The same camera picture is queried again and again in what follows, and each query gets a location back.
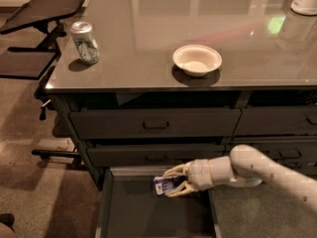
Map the top left drawer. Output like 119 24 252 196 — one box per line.
69 108 241 140

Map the open bottom left drawer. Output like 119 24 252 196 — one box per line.
95 166 222 238

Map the silver green soda can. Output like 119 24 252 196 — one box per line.
70 21 99 63

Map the white cylindrical container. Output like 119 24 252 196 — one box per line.
291 0 317 16

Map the dark adjustable stand table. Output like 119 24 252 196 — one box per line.
0 0 85 79

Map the blue rxbar blueberry bar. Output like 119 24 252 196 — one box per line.
153 177 183 195

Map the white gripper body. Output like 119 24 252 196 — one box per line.
187 160 212 191

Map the middle right drawer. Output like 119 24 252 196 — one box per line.
225 141 317 164

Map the bottom right drawer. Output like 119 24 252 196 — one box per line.
211 164 317 186

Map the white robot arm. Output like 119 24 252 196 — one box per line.
162 145 317 217

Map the top right drawer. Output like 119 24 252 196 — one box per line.
234 106 317 136

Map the middle left drawer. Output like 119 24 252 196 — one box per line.
87 144 225 168

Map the dark grey drawer cabinet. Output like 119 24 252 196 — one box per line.
47 0 317 183

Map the white paper bowl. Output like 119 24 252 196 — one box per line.
172 45 222 77

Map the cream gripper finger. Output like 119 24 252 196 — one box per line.
166 180 195 197
162 164 189 178

